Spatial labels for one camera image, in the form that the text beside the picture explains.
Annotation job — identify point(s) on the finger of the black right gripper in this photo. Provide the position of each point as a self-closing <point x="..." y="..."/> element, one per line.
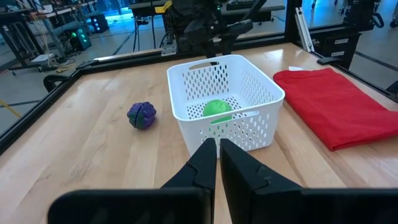
<point x="227" y="46"/>
<point x="210" y="49"/>

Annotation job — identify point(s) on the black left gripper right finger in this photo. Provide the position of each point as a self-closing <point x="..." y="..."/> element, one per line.
<point x="242" y="186"/>

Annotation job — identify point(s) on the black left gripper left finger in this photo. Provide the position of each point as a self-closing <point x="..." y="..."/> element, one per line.
<point x="199" y="174"/>

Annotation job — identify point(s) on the green toy ball fruit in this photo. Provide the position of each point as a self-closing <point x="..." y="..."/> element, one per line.
<point x="217" y="107"/>

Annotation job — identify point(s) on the purple toy grapes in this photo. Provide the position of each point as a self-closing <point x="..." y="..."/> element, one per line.
<point x="141" y="115"/>

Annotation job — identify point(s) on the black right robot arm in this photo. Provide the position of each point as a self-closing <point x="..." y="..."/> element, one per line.
<point x="186" y="12"/>

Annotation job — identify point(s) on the white perforated plastic basket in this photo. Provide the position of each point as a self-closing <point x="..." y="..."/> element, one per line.
<point x="189" y="127"/>

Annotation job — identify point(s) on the small white cloth tag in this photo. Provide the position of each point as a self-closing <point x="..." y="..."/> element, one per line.
<point x="294" y="68"/>

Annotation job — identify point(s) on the silver aluminium bar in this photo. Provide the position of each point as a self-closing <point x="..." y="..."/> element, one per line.
<point x="304" y="29"/>

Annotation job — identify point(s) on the black box with white labels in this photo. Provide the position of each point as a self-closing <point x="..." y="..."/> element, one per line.
<point x="339" y="46"/>

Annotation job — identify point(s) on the computer tower with green lights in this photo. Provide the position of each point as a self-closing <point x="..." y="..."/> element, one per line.
<point x="81" y="39"/>

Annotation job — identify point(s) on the red folded cloth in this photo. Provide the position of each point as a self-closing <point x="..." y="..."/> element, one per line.
<point x="335" y="105"/>

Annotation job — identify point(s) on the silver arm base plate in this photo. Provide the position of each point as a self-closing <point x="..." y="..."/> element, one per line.
<point x="168" y="48"/>

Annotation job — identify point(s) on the black aluminium table frame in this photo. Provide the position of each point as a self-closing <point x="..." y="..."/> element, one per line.
<point x="31" y="116"/>

